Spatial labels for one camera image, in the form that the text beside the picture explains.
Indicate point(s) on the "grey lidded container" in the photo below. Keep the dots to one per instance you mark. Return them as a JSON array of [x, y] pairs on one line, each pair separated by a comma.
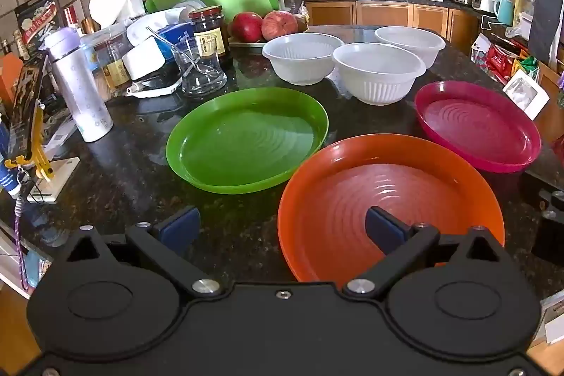
[[189, 4]]

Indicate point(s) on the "yellow phone stand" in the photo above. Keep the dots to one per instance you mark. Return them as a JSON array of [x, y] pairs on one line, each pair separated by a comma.
[[39, 155]]

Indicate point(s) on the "black smartphone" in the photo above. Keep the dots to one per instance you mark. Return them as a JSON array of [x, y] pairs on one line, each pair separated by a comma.
[[26, 107]]

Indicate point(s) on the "orange plastic plate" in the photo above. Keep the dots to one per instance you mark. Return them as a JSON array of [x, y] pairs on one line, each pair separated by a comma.
[[352, 200]]

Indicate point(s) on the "green plastic plate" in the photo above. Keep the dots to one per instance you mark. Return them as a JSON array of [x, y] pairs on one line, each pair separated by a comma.
[[246, 138]]

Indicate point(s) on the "white stand base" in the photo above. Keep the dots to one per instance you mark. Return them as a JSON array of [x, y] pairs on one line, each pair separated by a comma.
[[61, 173]]

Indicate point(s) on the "wooden lower cabinets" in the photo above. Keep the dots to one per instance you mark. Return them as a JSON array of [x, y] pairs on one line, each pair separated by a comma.
[[383, 17]]

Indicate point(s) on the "dark apron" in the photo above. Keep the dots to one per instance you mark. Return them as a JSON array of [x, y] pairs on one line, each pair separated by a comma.
[[546, 15]]

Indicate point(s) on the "white drainer tray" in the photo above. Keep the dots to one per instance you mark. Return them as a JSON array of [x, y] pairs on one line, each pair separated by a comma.
[[152, 89]]

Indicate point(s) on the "white ribbed plastic bowl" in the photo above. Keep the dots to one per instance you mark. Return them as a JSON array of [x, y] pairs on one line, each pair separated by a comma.
[[302, 56], [412, 41], [376, 70]]

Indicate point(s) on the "blue tissue pack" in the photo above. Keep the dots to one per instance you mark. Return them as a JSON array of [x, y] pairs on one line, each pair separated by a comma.
[[176, 37]]

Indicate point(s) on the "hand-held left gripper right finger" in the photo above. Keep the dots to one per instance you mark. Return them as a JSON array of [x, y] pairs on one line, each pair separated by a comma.
[[384, 227]]

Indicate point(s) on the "clear glass cup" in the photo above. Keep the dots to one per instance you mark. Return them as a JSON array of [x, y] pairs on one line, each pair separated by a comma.
[[200, 78]]

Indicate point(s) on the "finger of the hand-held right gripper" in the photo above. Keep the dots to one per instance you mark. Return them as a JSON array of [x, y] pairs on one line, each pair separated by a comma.
[[553, 202]]

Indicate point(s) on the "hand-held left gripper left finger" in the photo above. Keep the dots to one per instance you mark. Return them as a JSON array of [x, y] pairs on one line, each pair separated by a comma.
[[180, 227]]

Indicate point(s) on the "metal spoon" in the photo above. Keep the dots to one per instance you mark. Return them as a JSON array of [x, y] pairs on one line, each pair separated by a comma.
[[174, 45]]

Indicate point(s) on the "black snack bag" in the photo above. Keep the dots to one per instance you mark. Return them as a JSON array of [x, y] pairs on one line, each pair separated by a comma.
[[37, 21]]

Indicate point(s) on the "beige fruit tray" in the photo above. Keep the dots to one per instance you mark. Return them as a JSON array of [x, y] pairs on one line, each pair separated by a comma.
[[246, 44]]

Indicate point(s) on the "white picture frame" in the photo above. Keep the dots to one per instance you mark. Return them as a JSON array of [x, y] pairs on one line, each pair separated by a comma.
[[526, 93]]

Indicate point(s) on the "dark sauce jar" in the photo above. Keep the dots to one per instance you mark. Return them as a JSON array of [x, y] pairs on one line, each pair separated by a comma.
[[210, 34]]

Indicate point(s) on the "clear plastic container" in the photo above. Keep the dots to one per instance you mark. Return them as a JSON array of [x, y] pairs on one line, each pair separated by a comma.
[[105, 59]]

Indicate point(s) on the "teal mug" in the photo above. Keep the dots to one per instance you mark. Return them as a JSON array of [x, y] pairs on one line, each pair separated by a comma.
[[504, 11]]

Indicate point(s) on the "white thermos with purple lid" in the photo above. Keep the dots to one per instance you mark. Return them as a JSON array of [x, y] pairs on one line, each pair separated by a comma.
[[81, 94]]

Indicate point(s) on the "pink plastic plate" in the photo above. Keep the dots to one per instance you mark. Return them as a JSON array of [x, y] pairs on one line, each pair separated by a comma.
[[478, 127]]

